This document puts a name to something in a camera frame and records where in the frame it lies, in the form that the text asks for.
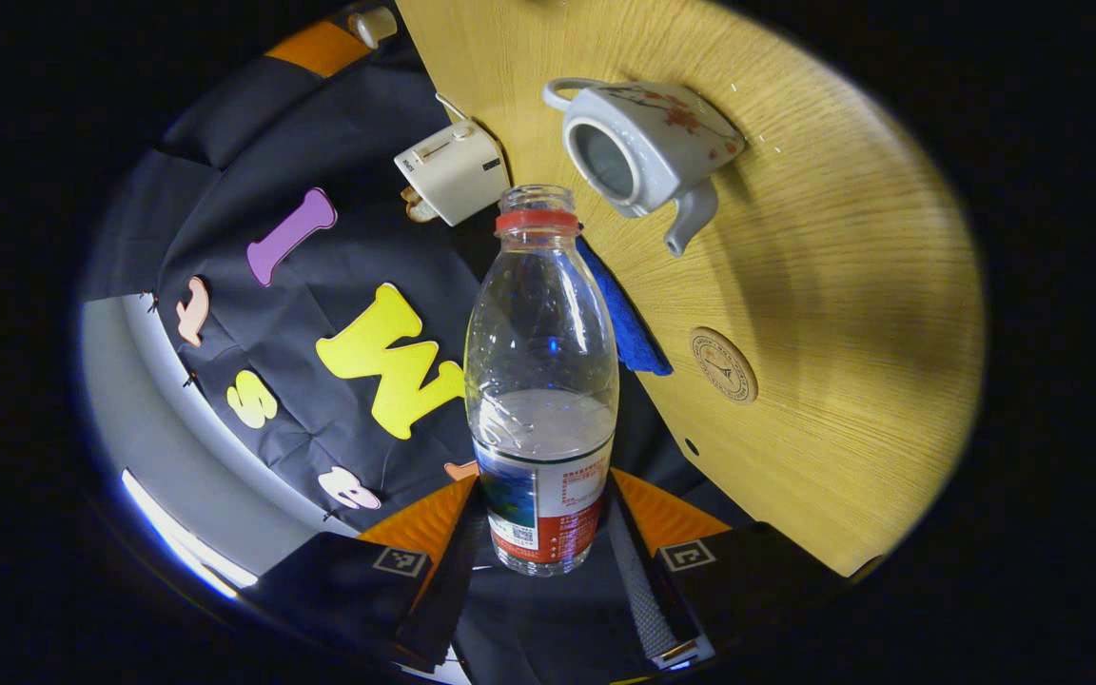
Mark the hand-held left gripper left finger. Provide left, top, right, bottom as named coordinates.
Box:
left=242, top=475, right=490, bottom=672

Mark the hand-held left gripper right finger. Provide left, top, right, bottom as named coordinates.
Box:
left=603, top=467, right=846, bottom=671

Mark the white teacup lid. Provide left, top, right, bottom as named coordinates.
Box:
left=348, top=5, right=399, bottom=50

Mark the round wooden coaster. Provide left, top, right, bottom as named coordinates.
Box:
left=690, top=327, right=759, bottom=405

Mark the clear plastic water bottle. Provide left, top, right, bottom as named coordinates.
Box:
left=464, top=185, right=620, bottom=577

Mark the white ceramic teacup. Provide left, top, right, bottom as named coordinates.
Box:
left=542, top=77, right=748, bottom=258

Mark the white toaster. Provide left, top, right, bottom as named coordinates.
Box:
left=394, top=118, right=511, bottom=227

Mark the toasted bread slice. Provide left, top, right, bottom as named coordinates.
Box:
left=401, top=186, right=440, bottom=225

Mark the black backdrop cloth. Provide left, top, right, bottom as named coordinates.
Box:
left=82, top=14, right=749, bottom=681

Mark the blue towel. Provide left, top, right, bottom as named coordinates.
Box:
left=575, top=236, right=674, bottom=377

